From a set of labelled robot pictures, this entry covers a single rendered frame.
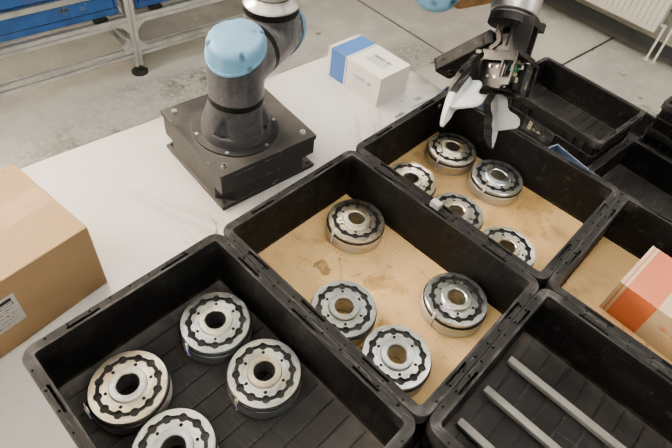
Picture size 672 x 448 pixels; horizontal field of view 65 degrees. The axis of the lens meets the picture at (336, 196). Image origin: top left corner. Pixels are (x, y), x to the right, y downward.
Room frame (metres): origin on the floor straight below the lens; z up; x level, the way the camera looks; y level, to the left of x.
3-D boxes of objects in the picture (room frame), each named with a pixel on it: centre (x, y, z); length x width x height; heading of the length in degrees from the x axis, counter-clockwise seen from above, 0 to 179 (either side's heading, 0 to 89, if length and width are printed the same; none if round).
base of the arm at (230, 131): (0.90, 0.24, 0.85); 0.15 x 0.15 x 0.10
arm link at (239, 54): (0.90, 0.23, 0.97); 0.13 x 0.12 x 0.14; 161
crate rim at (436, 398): (0.50, -0.08, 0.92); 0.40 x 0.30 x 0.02; 51
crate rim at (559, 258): (0.73, -0.27, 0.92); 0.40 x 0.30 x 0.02; 51
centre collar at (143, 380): (0.28, 0.24, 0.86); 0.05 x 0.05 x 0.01
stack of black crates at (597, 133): (1.55, -0.74, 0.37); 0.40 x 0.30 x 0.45; 46
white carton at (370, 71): (1.30, -0.04, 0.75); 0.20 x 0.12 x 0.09; 49
